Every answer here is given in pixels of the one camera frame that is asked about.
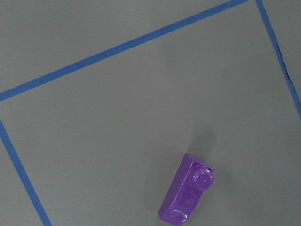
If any purple toy block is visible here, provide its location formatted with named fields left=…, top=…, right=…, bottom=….
left=158, top=153, right=214, bottom=226

